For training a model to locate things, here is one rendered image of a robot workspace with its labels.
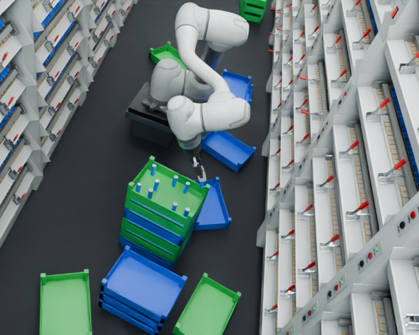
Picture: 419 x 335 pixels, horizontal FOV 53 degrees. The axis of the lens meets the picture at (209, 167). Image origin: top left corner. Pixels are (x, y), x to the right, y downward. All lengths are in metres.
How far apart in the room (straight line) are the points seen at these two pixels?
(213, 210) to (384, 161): 1.27
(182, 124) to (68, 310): 0.99
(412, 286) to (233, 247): 1.35
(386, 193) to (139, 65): 2.32
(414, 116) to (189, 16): 1.05
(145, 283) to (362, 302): 0.99
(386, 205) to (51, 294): 1.45
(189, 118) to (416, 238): 0.81
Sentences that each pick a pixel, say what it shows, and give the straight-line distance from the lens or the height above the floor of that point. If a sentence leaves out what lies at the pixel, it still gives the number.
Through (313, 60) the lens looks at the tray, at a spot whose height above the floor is 0.76.
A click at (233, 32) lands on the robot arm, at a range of 1.91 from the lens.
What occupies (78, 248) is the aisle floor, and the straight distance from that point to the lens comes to 2.17.
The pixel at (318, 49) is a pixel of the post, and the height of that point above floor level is 0.83.
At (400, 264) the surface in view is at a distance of 1.12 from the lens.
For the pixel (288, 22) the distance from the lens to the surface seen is 3.53.
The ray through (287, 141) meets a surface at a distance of 2.40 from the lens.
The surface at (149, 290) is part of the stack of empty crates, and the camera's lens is 1.91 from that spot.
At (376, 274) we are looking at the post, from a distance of 1.19.
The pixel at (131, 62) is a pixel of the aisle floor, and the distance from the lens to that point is 3.22.
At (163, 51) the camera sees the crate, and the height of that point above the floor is 0.00.
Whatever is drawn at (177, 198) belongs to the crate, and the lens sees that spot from 1.88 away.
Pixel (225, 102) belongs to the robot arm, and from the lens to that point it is 1.48.
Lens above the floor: 1.88
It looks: 47 degrees down
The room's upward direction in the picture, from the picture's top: 21 degrees clockwise
